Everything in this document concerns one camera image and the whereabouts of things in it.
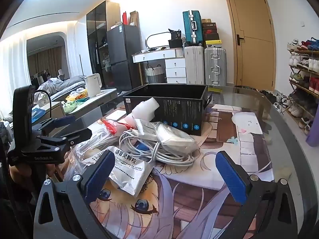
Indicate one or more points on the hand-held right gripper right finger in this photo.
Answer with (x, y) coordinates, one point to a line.
(231, 176)

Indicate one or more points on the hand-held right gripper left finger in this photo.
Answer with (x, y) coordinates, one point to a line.
(99, 169)

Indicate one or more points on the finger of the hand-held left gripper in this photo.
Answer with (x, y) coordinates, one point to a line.
(63, 121)
(74, 137)

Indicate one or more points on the white silver medicine packet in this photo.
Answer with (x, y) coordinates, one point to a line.
(129, 169)

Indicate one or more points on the red white packet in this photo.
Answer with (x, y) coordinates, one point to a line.
(113, 125)

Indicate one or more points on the black cardboard box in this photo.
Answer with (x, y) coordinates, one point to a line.
(174, 112)

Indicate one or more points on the person's left forearm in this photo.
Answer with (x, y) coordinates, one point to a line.
(15, 209)

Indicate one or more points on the person's left hand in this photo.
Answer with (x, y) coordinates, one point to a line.
(23, 175)

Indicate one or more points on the clear plastic bag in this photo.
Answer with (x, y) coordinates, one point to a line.
(84, 144)

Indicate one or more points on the pile of snack bags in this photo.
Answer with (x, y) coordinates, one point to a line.
(74, 99)

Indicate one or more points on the white curtain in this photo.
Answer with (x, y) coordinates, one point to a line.
(12, 74)

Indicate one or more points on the bed with grey duvet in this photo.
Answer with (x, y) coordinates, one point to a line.
(64, 84)

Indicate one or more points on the printed cartoon mat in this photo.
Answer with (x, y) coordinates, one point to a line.
(211, 139)

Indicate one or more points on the grey side table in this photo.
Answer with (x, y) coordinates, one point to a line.
(99, 97)

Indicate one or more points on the white electric kettle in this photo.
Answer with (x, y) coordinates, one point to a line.
(92, 86)

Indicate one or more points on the white flat paper packet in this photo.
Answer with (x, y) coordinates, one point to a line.
(147, 128)

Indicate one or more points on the black glass cabinet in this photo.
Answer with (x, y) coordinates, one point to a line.
(96, 42)

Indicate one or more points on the group of shoes on floor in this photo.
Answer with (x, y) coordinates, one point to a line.
(274, 99)

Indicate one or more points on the black refrigerator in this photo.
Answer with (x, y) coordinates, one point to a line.
(124, 54)

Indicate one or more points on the purple cloth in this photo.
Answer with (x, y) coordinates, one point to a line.
(313, 132)

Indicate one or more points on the woven laundry basket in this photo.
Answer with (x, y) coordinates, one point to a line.
(155, 76)

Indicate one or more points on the silver suitcase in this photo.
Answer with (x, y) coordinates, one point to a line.
(215, 66)

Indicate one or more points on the white suitcase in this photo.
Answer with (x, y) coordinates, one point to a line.
(194, 64)

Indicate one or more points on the red bag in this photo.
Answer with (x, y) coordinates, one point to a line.
(124, 18)

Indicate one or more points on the white vanity dresser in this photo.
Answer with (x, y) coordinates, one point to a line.
(175, 66)

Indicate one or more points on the brown cardboard box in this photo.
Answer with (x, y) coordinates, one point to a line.
(134, 18)

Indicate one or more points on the oval mirror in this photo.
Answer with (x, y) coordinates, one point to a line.
(159, 41)

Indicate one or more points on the yellow black shoe box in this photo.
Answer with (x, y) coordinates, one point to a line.
(213, 43)

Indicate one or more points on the shoe rack with shoes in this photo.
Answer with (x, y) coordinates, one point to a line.
(304, 62)

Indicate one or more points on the tan wooden door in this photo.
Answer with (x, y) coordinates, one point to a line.
(251, 42)

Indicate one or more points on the black bag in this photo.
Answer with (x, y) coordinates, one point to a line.
(176, 39)

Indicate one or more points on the black red-logo shoe box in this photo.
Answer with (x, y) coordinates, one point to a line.
(210, 31)

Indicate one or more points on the teal suitcase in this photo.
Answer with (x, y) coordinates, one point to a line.
(193, 27)

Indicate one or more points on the tan shoe box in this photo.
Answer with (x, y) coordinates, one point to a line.
(206, 21)

